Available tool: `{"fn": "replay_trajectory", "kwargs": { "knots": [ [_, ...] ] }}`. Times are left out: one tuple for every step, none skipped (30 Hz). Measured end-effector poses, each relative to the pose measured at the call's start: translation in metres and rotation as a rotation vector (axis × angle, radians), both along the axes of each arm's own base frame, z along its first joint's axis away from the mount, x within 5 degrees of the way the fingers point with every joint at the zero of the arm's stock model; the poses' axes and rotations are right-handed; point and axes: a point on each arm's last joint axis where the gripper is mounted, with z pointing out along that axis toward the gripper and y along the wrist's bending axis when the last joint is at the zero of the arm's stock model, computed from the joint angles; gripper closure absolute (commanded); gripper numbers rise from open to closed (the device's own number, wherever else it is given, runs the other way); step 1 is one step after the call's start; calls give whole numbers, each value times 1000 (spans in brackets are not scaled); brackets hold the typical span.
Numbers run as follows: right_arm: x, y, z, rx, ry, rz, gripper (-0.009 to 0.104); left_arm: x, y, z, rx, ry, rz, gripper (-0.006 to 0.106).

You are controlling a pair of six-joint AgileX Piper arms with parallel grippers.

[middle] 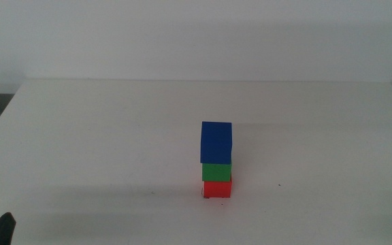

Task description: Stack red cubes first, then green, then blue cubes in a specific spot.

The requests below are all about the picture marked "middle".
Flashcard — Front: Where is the green cube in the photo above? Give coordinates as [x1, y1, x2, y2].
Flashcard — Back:
[201, 162, 233, 182]

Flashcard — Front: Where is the red cube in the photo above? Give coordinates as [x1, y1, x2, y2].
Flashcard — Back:
[203, 179, 233, 199]

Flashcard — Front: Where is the blue cube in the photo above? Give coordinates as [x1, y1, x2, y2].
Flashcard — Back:
[199, 121, 233, 165]

